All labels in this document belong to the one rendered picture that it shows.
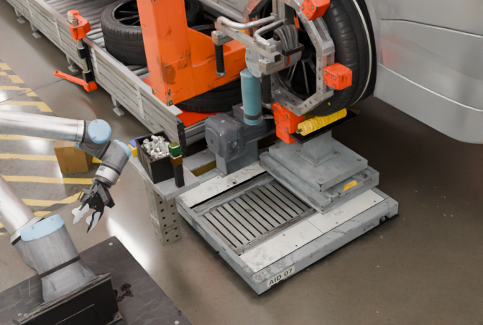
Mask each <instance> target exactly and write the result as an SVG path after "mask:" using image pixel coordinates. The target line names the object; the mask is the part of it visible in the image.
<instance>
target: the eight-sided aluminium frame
mask: <svg viewBox="0 0 483 325"><path fill-rule="evenodd" d="M268 1H269V0H250V1H249V3H248V4H247V5H246V6H245V7H244V13H243V16H244V23H247V22H253V21H256V20H258V19H259V11H260V10H261V9H262V7H263V6H264V5H265V4H266V3H267V2H268ZM278 1H282V2H284V3H285V4H287V5H289V6H291V7H293V8H294V9H295V10H296V12H297V14H298V16H299V18H300V20H301V22H302V24H303V26H304V27H305V30H306V32H307V33H308V36H309V37H310V39H311V41H312V43H313V45H314V47H315V49H316V93H315V94H313V95H312V96H311V97H310V98H308V99H307V100H305V101H304V100H302V99H300V98H298V97H297V96H295V95H294V94H292V93H291V92H289V91H287V90H285V89H284V88H282V87H281V86H280V84H279V83H278V81H277V79H276V77H275V75H274V73H273V74H270V80H271V96H272V99H274V100H275V101H276V102H277V103H279V104H280V105H282V106H284V107H285V108H286V109H288V110H290V111H291V112H292V113H294V114H296V115H298V116H301V115H303V114H306V113H308V112H309V111H312V110H313V109H314V108H316V107H317V106H318V105H319V104H321V103H323V102H324V101H325V100H326V99H329V98H331V97H332V96H333V94H334V89H333V88H332V87H330V86H327V85H326V84H325V83H323V68H325V67H327V66H329V65H332V64H334V53H335V49H334V43H333V40H332V38H330V36H329V34H328V32H327V30H326V28H325V27H324V25H323V22H322V21H321V18H320V17H318V18H316V19H312V20H310V21H308V20H307V18H306V17H305V15H304V13H303V12H302V11H301V9H300V5H301V4H302V3H303V0H278ZM258 29H260V26H258V27H254V28H250V29H246V30H245V34H246V35H248V36H250V37H252V38H254V33H255V32H256V31H257V30H258Z"/></svg>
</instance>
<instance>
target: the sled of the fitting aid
mask: <svg viewBox="0 0 483 325"><path fill-rule="evenodd" d="M259 166H261V167H262V168H263V169H265V170H266V171H267V172H268V173H269V174H271V175H272V176H273V177H275V178H276V179H278V180H279V181H280V182H281V183H282V184H283V185H285V186H286V187H288V188H289V189H290V190H291V191H292V192H293V193H295V194H296V195H298V196H299V197H300V198H302V199H303V200H304V201H305V202H306V203H308V204H309V205H310V206H312V207H313V208H314V209H315V210H316V211H318V212H319V213H320V214H322V215H324V214H326V213H328V212H329V211H331V210H333V209H335V208H336V207H338V206H340V205H342V204H343V203H346V202H347V201H350V200H351V199H353V198H355V197H357V196H358V195H360V194H362V193H364V192H365V191H368V190H369V189H371V188H373V187H375V186H377V185H378V184H379V174H380V172H378V171H376V170H375V169H374V168H372V167H370V166H369V165H367V168H365V169H363V170H362V171H360V172H358V173H356V174H354V175H352V176H350V177H349V178H347V179H345V180H343V181H341V182H339V183H337V184H336V185H334V186H331V187H330V188H327V189H326V190H324V191H322V192H320V191H318V190H317V189H315V188H314V187H313V186H312V185H310V184H309V183H307V182H306V181H305V180H303V179H302V178H301V177H300V176H298V175H297V174H295V173H294V172H293V171H292V170H290V169H289V168H287V167H286V166H285V165H283V164H282V163H281V162H280V161H278V160H277V159H275V158H274V157H273V156H271V155H270V150H266V151H264V152H262V153H260V154H259Z"/></svg>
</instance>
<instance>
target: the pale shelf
mask: <svg viewBox="0 0 483 325"><path fill-rule="evenodd" d="M127 162H128V163H129V164H130V165H131V166H132V167H133V168H134V169H135V170H136V171H137V172H138V173H139V174H140V175H141V177H142V178H143V179H144V180H145V181H146V182H147V183H148V184H149V185H150V186H151V187H152V188H153V189H154V190H155V191H156V192H157V193H158V194H159V195H160V196H161V197H162V198H163V199H164V200H165V201H168V200H170V199H172V198H174V197H176V196H179V195H180V194H183V193H185V192H187V191H189V190H191V189H193V188H196V187H198V186H199V185H200V181H199V179H197V177H195V176H194V174H192V173H191V172H190V171H189V170H188V169H187V168H186V167H185V166H184V165H183V172H184V174H183V177H184V182H185V187H183V188H181V189H178V188H177V187H176V186H175V178H171V179H168V180H164V181H162V182H159V183H156V184H154V183H153V182H152V180H151V179H150V177H149V176H148V174H147V172H146V171H145V169H144V168H143V166H142V164H141V163H140V161H139V158H138V156H136V157H133V156H132V154H131V156H130V158H129V160H128V161H127Z"/></svg>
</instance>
